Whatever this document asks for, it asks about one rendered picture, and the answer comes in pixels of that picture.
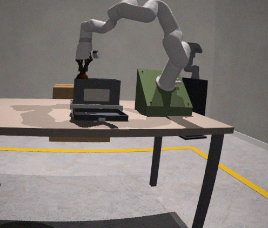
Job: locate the brown glass bottle with red label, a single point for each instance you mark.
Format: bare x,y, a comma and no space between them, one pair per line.
82,75

